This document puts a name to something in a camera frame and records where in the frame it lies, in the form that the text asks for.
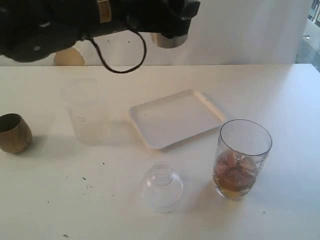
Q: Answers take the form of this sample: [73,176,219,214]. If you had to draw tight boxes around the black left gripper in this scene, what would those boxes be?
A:
[110,0,201,39]

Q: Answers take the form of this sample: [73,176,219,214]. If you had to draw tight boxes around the stainless steel cup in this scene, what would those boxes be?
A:
[151,33,188,49]

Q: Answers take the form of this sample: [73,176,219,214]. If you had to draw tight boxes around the clear plastic shaker cup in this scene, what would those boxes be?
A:
[212,119,273,200]

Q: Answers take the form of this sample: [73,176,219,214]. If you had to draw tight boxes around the clear plastic shaker lid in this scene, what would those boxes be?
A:
[140,162,184,213]

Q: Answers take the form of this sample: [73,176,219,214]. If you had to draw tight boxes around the brown cubes and gold coins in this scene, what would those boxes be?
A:
[213,150,259,199]

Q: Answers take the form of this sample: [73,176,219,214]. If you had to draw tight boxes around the brown wooden bowl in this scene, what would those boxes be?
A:
[0,113,33,154]

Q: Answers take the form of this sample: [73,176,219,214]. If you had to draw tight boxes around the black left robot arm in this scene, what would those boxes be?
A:
[0,0,200,63]

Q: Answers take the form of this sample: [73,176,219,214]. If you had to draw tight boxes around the white rectangular tray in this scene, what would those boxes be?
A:
[128,89,227,150]

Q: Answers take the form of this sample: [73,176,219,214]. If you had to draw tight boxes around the translucent plastic cup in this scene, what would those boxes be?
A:
[61,78,111,146]

